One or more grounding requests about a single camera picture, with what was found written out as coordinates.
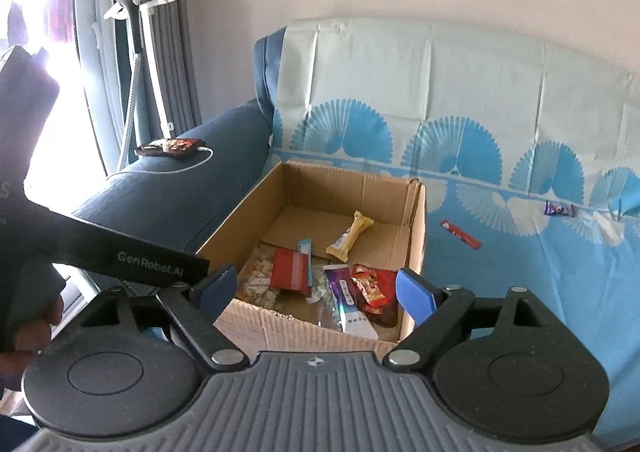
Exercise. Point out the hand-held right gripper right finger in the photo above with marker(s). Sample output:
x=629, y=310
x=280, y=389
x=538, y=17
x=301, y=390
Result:
x=415, y=293

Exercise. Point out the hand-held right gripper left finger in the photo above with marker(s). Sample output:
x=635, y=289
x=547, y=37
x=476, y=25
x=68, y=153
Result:
x=217, y=288

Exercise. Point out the red and orange snack packet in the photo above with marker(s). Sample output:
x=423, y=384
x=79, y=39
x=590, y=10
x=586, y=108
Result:
x=372, y=289

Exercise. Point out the purple and white snack packet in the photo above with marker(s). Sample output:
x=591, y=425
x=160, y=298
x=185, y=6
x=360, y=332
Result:
x=345, y=299

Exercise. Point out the thin light blue snack packet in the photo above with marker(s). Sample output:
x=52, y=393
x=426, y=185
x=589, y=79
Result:
x=305, y=247

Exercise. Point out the cardboard box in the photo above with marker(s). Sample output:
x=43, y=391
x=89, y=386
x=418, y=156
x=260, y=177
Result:
x=325, y=192

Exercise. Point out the person's left hand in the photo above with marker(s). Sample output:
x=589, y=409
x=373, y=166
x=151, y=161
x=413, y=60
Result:
x=55, y=312

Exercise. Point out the clear packet of white cubes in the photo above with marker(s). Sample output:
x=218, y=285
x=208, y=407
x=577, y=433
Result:
x=255, y=277

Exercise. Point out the red snack stick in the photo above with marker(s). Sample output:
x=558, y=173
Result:
x=460, y=234

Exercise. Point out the yellow snack bar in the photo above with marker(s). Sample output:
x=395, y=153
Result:
x=352, y=234

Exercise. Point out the clear green snack packet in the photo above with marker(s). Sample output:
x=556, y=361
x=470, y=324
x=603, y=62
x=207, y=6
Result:
x=325, y=306

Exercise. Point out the blue sofa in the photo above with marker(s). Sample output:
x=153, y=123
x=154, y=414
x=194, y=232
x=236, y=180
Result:
x=175, y=197

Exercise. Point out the black smartphone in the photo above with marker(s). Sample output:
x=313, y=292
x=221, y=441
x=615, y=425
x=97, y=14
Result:
x=172, y=146

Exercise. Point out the purple snack bar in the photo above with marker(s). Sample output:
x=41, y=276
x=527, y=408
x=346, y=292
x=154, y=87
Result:
x=560, y=209

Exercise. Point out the grey curtain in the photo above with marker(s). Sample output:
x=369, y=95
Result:
x=175, y=56

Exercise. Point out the blue and white printed cloth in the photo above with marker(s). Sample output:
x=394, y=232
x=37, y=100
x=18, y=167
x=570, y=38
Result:
x=500, y=81

